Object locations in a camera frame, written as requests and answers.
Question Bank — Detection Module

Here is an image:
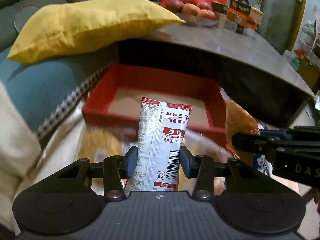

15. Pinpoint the white red spicy snack packet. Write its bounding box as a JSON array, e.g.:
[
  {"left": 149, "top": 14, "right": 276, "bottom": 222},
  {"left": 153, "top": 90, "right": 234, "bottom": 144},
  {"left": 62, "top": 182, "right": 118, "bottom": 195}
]
[{"left": 125, "top": 97, "right": 191, "bottom": 195}]

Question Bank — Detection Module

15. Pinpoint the red cardboard tray box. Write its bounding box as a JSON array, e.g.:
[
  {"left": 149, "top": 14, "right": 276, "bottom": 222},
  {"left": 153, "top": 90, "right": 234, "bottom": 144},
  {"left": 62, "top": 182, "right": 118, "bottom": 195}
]
[{"left": 82, "top": 63, "right": 227, "bottom": 146}]

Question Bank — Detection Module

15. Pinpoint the orange black carton box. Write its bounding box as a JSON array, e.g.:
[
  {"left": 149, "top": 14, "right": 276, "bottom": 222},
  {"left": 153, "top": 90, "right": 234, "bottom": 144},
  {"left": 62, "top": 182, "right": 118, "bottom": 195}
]
[{"left": 212, "top": 0, "right": 264, "bottom": 30}]

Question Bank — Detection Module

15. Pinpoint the cream fleece blanket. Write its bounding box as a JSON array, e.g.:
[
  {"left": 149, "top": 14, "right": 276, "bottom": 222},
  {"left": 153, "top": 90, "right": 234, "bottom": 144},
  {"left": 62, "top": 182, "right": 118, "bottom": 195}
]
[{"left": 0, "top": 84, "right": 41, "bottom": 235}]

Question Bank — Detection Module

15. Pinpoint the brown sausage snack packet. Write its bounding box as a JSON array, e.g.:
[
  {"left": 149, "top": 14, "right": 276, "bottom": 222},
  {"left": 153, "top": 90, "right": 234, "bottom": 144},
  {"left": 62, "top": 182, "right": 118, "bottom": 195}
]
[{"left": 220, "top": 88, "right": 260, "bottom": 166}]

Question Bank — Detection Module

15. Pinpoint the waffle biscuit clear packet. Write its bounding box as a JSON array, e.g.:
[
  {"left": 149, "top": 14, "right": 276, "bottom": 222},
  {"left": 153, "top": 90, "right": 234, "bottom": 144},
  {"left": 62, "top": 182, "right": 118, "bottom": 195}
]
[{"left": 76, "top": 128, "right": 123, "bottom": 163}]

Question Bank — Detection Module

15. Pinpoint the dark coffee table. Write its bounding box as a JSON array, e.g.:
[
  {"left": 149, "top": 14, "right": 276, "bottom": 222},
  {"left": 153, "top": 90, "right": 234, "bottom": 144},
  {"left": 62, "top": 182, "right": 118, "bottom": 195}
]
[{"left": 117, "top": 24, "right": 314, "bottom": 128}]

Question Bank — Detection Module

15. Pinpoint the teal houndstooth trim cushion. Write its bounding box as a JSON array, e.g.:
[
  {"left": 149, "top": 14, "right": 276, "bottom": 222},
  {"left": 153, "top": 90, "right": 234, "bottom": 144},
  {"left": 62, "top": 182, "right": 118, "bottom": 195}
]
[{"left": 1, "top": 49, "right": 112, "bottom": 140}]

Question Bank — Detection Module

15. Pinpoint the yellow cushion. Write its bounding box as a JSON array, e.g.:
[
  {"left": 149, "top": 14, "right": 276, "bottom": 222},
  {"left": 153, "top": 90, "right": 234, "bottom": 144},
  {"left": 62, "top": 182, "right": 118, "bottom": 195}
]
[{"left": 7, "top": 0, "right": 184, "bottom": 64}]

